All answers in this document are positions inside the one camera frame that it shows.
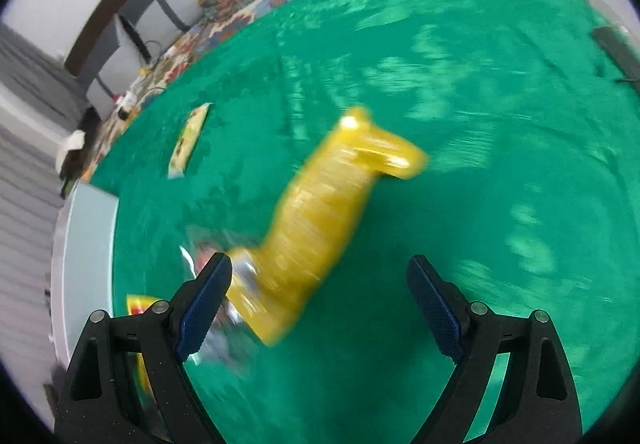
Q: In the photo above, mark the white cardboard box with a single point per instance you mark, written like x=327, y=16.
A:
x=85, y=274

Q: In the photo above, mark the green tablecloth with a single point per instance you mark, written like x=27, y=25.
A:
x=450, y=124

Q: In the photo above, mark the black and white cloth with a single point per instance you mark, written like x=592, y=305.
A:
x=75, y=149

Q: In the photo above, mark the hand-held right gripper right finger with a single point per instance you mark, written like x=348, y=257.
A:
x=437, y=309

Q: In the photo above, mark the silver crumpled snack packet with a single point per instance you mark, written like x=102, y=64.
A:
x=200, y=256

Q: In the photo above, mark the gold foil snack packet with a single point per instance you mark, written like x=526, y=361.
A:
x=320, y=204

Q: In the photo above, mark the long green yellow snack packet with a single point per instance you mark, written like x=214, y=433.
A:
x=189, y=139

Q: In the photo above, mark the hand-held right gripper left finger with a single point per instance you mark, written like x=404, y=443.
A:
x=205, y=309

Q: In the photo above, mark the black flat bar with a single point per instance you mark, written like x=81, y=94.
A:
x=617, y=52

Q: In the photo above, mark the crumpled yellow red snack packet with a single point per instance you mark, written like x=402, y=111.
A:
x=136, y=306

